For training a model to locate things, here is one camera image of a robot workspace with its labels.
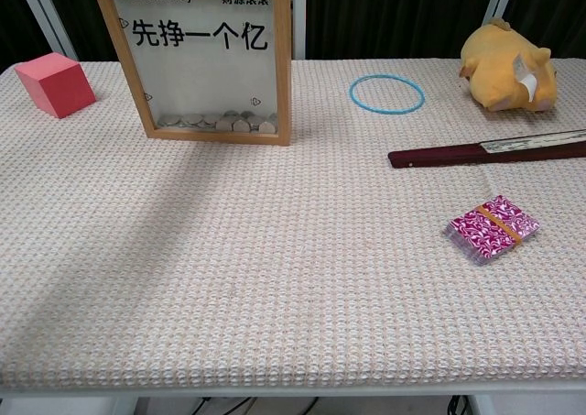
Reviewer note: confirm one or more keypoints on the dark red folded fan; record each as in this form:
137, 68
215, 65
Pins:
435, 156

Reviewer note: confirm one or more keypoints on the white table leg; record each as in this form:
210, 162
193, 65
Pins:
483, 407
124, 407

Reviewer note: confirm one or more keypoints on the yellow plush toy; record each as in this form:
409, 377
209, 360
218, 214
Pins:
499, 67

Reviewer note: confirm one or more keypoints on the beige woven tablecloth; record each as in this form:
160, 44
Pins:
293, 296

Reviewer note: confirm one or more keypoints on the orange rubber band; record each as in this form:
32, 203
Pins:
499, 225

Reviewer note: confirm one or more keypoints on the black curtain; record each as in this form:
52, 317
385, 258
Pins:
389, 16
14, 21
567, 7
87, 30

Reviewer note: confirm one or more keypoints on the pink sparkly wrapper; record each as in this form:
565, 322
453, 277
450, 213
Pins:
476, 236

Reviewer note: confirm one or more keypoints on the wooden frame coin box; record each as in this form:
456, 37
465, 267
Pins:
201, 76

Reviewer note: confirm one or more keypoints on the red cube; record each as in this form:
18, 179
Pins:
55, 85

